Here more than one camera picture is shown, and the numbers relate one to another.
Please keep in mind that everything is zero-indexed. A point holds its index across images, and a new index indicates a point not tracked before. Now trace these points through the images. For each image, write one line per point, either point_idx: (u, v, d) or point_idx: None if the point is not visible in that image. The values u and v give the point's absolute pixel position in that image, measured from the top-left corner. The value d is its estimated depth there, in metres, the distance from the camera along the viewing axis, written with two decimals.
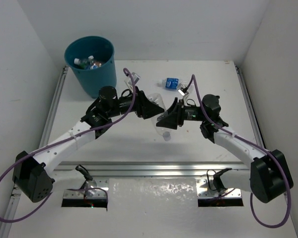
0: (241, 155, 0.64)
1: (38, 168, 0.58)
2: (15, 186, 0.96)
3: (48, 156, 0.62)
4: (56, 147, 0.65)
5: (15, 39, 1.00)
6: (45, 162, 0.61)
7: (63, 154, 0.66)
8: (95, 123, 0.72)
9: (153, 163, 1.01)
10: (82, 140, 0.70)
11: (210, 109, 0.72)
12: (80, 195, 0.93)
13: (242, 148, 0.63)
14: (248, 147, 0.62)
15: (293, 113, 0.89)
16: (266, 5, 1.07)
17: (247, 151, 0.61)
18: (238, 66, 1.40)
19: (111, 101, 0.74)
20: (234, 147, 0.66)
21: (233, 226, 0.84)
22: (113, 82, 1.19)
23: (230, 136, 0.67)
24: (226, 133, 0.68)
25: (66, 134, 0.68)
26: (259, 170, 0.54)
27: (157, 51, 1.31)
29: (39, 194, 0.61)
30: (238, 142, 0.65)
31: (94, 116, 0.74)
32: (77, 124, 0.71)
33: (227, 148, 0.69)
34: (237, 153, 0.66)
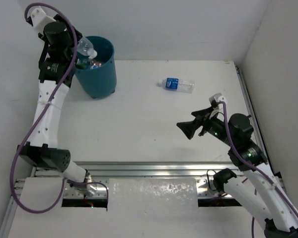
0: (271, 209, 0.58)
1: (45, 151, 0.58)
2: (15, 186, 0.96)
3: (44, 135, 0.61)
4: (43, 122, 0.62)
5: (15, 39, 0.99)
6: (46, 142, 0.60)
7: (54, 122, 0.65)
8: (55, 73, 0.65)
9: (153, 163, 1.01)
10: (57, 100, 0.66)
11: (240, 130, 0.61)
12: (80, 195, 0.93)
13: (279, 207, 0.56)
14: (285, 208, 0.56)
15: (293, 114, 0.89)
16: (266, 5, 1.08)
17: (283, 212, 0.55)
18: (238, 66, 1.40)
19: (63, 37, 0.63)
20: (268, 198, 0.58)
21: (233, 226, 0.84)
22: (113, 82, 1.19)
23: (270, 185, 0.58)
24: (265, 179, 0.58)
25: (38, 105, 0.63)
26: None
27: (157, 51, 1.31)
29: (63, 162, 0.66)
30: (276, 197, 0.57)
31: (49, 66, 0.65)
32: (40, 88, 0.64)
33: (257, 189, 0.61)
34: (266, 203, 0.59)
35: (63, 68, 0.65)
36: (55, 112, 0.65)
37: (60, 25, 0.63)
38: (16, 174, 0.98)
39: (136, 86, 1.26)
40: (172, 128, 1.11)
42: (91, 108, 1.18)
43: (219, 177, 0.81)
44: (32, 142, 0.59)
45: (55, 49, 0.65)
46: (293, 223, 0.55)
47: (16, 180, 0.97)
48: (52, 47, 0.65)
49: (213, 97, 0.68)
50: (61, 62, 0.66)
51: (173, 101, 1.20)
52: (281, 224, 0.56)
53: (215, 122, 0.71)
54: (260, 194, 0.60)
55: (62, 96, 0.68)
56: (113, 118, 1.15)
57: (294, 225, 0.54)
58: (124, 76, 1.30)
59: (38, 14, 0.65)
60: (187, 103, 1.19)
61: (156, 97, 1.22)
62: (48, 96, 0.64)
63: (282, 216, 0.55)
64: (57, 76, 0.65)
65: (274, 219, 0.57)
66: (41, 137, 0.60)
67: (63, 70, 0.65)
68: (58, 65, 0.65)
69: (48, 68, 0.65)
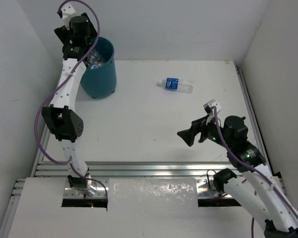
0: (270, 209, 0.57)
1: (67, 111, 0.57)
2: (15, 186, 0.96)
3: (65, 100, 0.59)
4: (65, 89, 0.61)
5: (15, 39, 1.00)
6: (67, 105, 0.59)
7: (74, 92, 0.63)
8: (77, 54, 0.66)
9: (153, 163, 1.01)
10: (78, 76, 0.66)
11: (235, 130, 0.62)
12: (80, 195, 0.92)
13: (277, 208, 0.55)
14: (284, 208, 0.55)
15: (293, 114, 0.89)
16: (266, 5, 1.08)
17: (282, 213, 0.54)
18: (238, 66, 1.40)
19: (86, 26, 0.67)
20: (266, 198, 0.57)
21: (232, 226, 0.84)
22: (113, 82, 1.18)
23: (268, 186, 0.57)
24: (264, 179, 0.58)
25: (62, 76, 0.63)
26: None
27: (157, 51, 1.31)
29: (79, 128, 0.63)
30: (275, 198, 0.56)
31: (72, 49, 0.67)
32: (64, 63, 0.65)
33: (255, 188, 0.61)
34: (265, 203, 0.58)
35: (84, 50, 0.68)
36: (75, 84, 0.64)
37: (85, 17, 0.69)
38: (16, 174, 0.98)
39: (136, 86, 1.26)
40: (172, 128, 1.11)
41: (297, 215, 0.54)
42: (91, 108, 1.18)
43: (219, 176, 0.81)
44: (54, 105, 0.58)
45: (78, 37, 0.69)
46: (292, 223, 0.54)
47: (16, 180, 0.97)
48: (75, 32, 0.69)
49: (207, 104, 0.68)
50: (82, 46, 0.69)
51: (173, 101, 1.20)
52: (279, 225, 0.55)
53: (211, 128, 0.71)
54: (260, 195, 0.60)
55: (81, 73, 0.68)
56: (112, 117, 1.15)
57: (293, 225, 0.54)
58: (124, 76, 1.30)
59: (69, 8, 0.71)
60: (188, 104, 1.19)
61: (156, 97, 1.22)
62: (71, 70, 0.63)
63: (280, 216, 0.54)
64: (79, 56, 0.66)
65: (273, 220, 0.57)
66: (63, 101, 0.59)
67: (84, 53, 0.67)
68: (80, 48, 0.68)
69: (71, 49, 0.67)
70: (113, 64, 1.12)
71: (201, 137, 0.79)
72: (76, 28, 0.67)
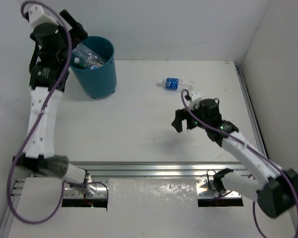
0: (251, 168, 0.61)
1: (42, 161, 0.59)
2: (15, 186, 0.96)
3: (38, 145, 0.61)
4: (38, 132, 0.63)
5: (15, 39, 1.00)
6: (42, 152, 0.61)
7: (48, 132, 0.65)
8: (45, 76, 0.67)
9: (153, 163, 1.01)
10: (51, 108, 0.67)
11: (207, 107, 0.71)
12: (80, 195, 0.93)
13: (255, 163, 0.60)
14: (261, 162, 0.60)
15: (293, 114, 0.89)
16: (266, 5, 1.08)
17: (260, 166, 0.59)
18: (238, 66, 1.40)
19: (53, 40, 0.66)
20: (245, 157, 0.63)
21: (232, 226, 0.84)
22: (113, 82, 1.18)
23: (242, 145, 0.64)
24: (237, 141, 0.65)
25: (32, 114, 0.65)
26: (273, 191, 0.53)
27: (157, 51, 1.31)
29: (63, 168, 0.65)
30: (250, 154, 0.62)
31: (40, 71, 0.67)
32: (33, 95, 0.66)
33: (237, 157, 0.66)
34: (247, 165, 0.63)
35: (54, 72, 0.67)
36: (49, 120, 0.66)
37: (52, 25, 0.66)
38: (17, 174, 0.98)
39: (136, 86, 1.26)
40: (172, 128, 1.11)
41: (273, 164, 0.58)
42: (91, 108, 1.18)
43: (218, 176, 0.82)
44: (28, 153, 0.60)
45: (46, 53, 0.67)
46: (270, 173, 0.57)
47: (16, 180, 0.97)
48: (43, 49, 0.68)
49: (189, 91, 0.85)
50: (52, 65, 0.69)
51: (173, 101, 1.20)
52: (261, 179, 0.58)
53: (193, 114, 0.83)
54: (240, 160, 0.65)
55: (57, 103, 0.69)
56: (112, 118, 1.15)
57: (272, 174, 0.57)
58: (124, 76, 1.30)
59: (37, 11, 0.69)
60: None
61: (156, 97, 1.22)
62: (41, 105, 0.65)
63: (258, 169, 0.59)
64: (48, 82, 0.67)
65: (256, 178, 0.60)
66: (37, 148, 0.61)
67: (55, 73, 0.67)
68: (49, 70, 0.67)
69: (39, 73, 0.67)
70: (113, 64, 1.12)
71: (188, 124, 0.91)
72: (45, 43, 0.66)
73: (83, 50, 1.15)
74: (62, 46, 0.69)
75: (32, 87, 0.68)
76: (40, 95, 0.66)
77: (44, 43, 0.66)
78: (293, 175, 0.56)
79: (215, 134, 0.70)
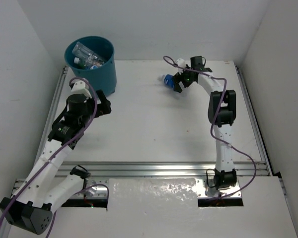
0: (208, 89, 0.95)
1: (27, 206, 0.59)
2: (15, 186, 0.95)
3: (32, 192, 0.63)
4: (37, 179, 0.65)
5: (15, 39, 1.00)
6: (32, 200, 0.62)
7: (47, 182, 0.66)
8: (63, 134, 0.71)
9: (153, 163, 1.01)
10: (58, 159, 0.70)
11: (193, 58, 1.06)
12: (80, 195, 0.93)
13: (211, 85, 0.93)
14: (215, 85, 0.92)
15: (293, 114, 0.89)
16: (266, 5, 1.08)
17: (213, 87, 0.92)
18: (238, 66, 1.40)
19: (82, 105, 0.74)
20: (207, 84, 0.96)
21: (232, 226, 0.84)
22: (113, 82, 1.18)
23: (208, 76, 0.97)
24: (205, 75, 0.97)
25: (39, 160, 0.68)
26: (213, 97, 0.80)
27: (157, 51, 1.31)
29: (42, 225, 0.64)
30: (210, 81, 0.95)
31: (61, 128, 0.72)
32: (46, 145, 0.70)
33: (205, 87, 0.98)
34: (208, 89, 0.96)
35: (72, 131, 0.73)
36: (52, 170, 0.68)
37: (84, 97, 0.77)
38: (17, 174, 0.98)
39: (136, 86, 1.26)
40: (172, 128, 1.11)
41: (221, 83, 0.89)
42: None
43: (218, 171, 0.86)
44: (20, 199, 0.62)
45: (72, 114, 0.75)
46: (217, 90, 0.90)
47: (16, 180, 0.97)
48: (71, 111, 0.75)
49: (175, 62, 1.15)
50: (73, 126, 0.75)
51: (173, 101, 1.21)
52: None
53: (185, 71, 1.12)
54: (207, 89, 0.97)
55: (64, 155, 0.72)
56: (112, 117, 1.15)
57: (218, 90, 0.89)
58: (124, 76, 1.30)
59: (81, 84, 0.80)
60: (188, 103, 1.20)
61: (156, 97, 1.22)
62: (50, 154, 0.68)
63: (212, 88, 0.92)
64: (64, 138, 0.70)
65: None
66: (28, 195, 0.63)
67: (71, 133, 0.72)
68: (69, 128, 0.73)
69: (59, 129, 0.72)
70: (113, 64, 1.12)
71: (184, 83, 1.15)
72: (73, 106, 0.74)
73: (83, 50, 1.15)
74: (85, 113, 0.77)
75: (48, 138, 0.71)
76: (52, 147, 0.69)
77: (74, 106, 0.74)
78: (232, 92, 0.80)
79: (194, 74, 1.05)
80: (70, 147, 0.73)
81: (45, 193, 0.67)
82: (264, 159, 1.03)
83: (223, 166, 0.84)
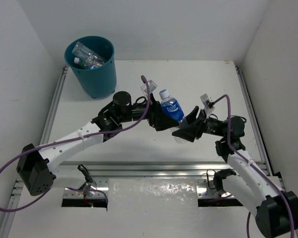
0: (251, 185, 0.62)
1: (42, 162, 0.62)
2: (15, 186, 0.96)
3: (54, 153, 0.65)
4: (63, 145, 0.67)
5: (16, 40, 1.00)
6: (48, 159, 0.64)
7: (67, 153, 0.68)
8: (105, 127, 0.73)
9: (153, 163, 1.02)
10: (89, 142, 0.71)
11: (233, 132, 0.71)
12: (80, 195, 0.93)
13: (256, 181, 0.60)
14: (262, 181, 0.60)
15: (293, 114, 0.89)
16: (266, 5, 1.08)
17: (260, 186, 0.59)
18: (238, 66, 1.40)
19: (124, 107, 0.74)
20: (247, 175, 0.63)
21: (231, 227, 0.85)
22: (113, 83, 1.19)
23: (246, 163, 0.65)
24: (242, 159, 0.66)
25: (75, 133, 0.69)
26: (270, 209, 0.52)
27: (157, 51, 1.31)
29: (38, 188, 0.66)
30: (253, 172, 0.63)
31: (105, 119, 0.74)
32: (87, 124, 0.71)
33: (240, 174, 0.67)
34: (248, 183, 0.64)
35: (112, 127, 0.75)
36: (79, 147, 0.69)
37: (130, 99, 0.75)
38: (17, 174, 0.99)
39: (136, 86, 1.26)
40: None
41: (274, 185, 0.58)
42: (90, 108, 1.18)
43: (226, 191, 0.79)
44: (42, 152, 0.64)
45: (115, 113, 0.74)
46: (269, 192, 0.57)
47: (16, 180, 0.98)
48: (117, 107, 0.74)
49: (207, 98, 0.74)
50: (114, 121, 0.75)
51: None
52: (259, 197, 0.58)
53: (209, 120, 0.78)
54: (244, 179, 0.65)
55: (94, 142, 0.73)
56: None
57: (272, 194, 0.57)
58: (124, 76, 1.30)
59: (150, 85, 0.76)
60: (187, 104, 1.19)
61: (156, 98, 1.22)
62: (85, 134, 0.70)
63: (258, 187, 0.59)
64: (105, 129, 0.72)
65: (258, 199, 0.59)
66: (50, 153, 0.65)
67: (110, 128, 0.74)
68: (112, 122, 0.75)
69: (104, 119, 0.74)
70: (113, 64, 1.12)
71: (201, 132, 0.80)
72: (120, 103, 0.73)
73: (83, 50, 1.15)
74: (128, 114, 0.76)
75: (91, 121, 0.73)
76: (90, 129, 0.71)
77: (118, 106, 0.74)
78: (292, 197, 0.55)
79: (215, 131, 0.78)
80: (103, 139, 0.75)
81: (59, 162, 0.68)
82: (264, 159, 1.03)
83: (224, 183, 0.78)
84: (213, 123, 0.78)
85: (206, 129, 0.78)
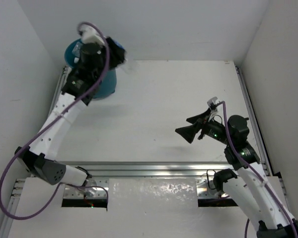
0: (261, 206, 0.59)
1: (37, 161, 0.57)
2: (15, 186, 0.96)
3: (44, 144, 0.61)
4: (49, 132, 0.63)
5: (15, 39, 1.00)
6: (44, 152, 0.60)
7: (58, 136, 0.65)
8: (78, 89, 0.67)
9: (153, 163, 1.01)
10: (70, 115, 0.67)
11: (237, 130, 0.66)
12: (80, 195, 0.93)
13: (267, 206, 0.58)
14: (274, 207, 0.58)
15: (293, 113, 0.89)
16: (266, 5, 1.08)
17: (272, 212, 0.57)
18: (238, 66, 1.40)
19: (94, 58, 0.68)
20: (259, 196, 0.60)
21: (231, 226, 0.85)
22: (113, 82, 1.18)
23: (260, 182, 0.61)
24: (256, 176, 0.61)
25: (52, 115, 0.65)
26: None
27: (157, 51, 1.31)
29: (55, 177, 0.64)
30: (265, 194, 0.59)
31: (75, 82, 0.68)
32: (59, 98, 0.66)
33: (249, 188, 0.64)
34: (257, 202, 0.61)
35: (87, 87, 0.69)
36: (64, 125, 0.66)
37: (100, 47, 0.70)
38: (17, 174, 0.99)
39: (136, 86, 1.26)
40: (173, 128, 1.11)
41: (286, 213, 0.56)
42: (90, 108, 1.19)
43: (227, 191, 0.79)
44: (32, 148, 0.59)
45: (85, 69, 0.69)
46: (281, 220, 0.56)
47: (16, 180, 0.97)
48: (84, 64, 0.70)
49: (211, 100, 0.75)
50: (87, 81, 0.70)
51: (173, 101, 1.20)
52: (269, 221, 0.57)
53: (213, 124, 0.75)
54: (253, 195, 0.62)
55: (75, 112, 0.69)
56: (112, 117, 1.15)
57: (283, 223, 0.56)
58: (124, 76, 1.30)
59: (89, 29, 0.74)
60: (187, 104, 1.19)
61: (156, 98, 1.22)
62: (63, 109, 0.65)
63: (270, 213, 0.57)
64: (79, 92, 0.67)
65: (265, 220, 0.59)
66: (41, 147, 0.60)
67: (86, 88, 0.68)
68: (83, 83, 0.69)
69: (73, 83, 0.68)
70: None
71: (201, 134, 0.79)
72: (86, 58, 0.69)
73: None
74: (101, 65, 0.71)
75: (61, 92, 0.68)
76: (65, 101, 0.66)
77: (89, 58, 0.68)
78: None
79: (217, 136, 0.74)
80: (84, 102, 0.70)
81: (56, 147, 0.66)
82: (264, 159, 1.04)
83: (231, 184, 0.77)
84: (216, 127, 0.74)
85: (208, 132, 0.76)
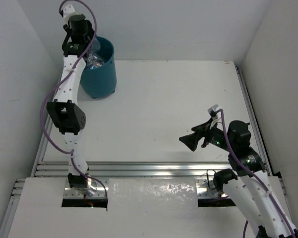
0: (264, 215, 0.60)
1: (70, 105, 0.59)
2: (15, 186, 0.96)
3: (68, 93, 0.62)
4: (67, 84, 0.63)
5: (15, 39, 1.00)
6: (71, 99, 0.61)
7: (76, 88, 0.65)
8: (77, 48, 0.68)
9: (152, 163, 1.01)
10: (79, 73, 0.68)
11: (238, 135, 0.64)
12: (80, 195, 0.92)
13: (270, 215, 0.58)
14: (277, 217, 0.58)
15: (293, 113, 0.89)
16: (266, 5, 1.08)
17: (275, 222, 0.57)
18: (238, 66, 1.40)
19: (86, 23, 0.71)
20: (262, 206, 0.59)
21: (231, 227, 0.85)
22: (113, 82, 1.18)
23: (265, 192, 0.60)
24: (261, 185, 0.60)
25: (64, 72, 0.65)
26: None
27: (156, 51, 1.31)
29: (82, 122, 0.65)
30: (269, 205, 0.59)
31: (72, 45, 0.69)
32: (64, 60, 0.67)
33: (252, 196, 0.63)
34: (259, 209, 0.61)
35: (84, 46, 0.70)
36: (76, 81, 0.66)
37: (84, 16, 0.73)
38: (17, 174, 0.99)
39: (136, 86, 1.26)
40: (173, 128, 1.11)
41: (289, 224, 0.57)
42: (90, 108, 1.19)
43: (227, 191, 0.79)
44: (58, 99, 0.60)
45: (78, 33, 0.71)
46: (283, 231, 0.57)
47: (16, 180, 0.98)
48: (75, 30, 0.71)
49: (211, 108, 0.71)
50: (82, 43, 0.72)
51: (173, 101, 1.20)
52: (271, 231, 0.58)
53: (215, 132, 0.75)
54: (255, 202, 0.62)
55: (81, 70, 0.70)
56: (112, 117, 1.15)
57: (284, 233, 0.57)
58: (124, 76, 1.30)
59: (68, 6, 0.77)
60: (187, 104, 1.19)
61: (156, 98, 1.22)
62: (71, 66, 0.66)
63: (272, 223, 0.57)
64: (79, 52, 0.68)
65: (266, 228, 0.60)
66: (66, 95, 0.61)
67: (84, 47, 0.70)
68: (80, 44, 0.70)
69: (70, 45, 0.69)
70: (113, 64, 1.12)
71: (205, 141, 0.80)
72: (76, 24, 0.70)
73: None
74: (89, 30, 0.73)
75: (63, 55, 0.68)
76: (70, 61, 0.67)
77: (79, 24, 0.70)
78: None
79: (219, 143, 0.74)
80: (84, 62, 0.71)
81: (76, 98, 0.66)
82: (264, 159, 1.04)
83: (233, 182, 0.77)
84: (217, 135, 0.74)
85: (211, 139, 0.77)
